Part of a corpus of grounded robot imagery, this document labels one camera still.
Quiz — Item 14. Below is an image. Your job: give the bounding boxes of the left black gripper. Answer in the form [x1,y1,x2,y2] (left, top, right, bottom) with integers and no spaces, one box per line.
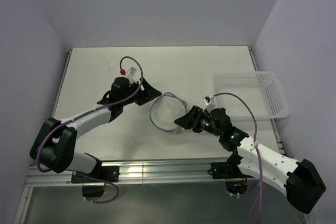
[121,77,161,106]

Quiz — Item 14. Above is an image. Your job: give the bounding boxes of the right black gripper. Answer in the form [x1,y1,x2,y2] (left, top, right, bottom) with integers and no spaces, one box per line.
[174,105,222,137]

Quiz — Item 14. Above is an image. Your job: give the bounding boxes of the white mesh laundry bag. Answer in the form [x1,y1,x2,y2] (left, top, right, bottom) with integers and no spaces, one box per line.
[149,92,187,133]

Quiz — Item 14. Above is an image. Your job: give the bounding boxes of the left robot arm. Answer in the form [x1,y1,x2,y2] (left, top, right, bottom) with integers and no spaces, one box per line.
[29,77,162,182]

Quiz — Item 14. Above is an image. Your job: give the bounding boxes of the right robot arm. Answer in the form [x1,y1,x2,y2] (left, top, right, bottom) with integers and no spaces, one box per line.
[174,106,326,214]

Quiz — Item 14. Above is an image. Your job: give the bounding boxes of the white plastic basket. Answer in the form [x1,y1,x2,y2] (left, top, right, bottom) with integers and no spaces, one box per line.
[212,71,289,121]

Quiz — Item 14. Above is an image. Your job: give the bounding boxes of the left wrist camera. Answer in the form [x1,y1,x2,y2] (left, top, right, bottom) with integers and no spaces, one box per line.
[120,67,137,83]

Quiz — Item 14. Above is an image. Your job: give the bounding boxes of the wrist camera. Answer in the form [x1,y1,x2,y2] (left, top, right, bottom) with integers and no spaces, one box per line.
[120,67,137,83]
[203,95,216,111]

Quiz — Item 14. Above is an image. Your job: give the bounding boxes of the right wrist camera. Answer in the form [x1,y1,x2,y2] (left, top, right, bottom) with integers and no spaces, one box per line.
[203,95,216,111]

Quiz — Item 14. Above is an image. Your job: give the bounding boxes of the aluminium rail frame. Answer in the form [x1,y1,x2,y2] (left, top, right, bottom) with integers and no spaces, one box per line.
[15,47,316,224]

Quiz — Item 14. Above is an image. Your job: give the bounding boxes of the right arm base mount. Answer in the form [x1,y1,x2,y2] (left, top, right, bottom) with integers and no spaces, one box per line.
[207,162,249,194]

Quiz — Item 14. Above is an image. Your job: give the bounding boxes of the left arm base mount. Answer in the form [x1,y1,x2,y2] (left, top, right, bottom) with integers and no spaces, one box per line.
[71,166,120,204]

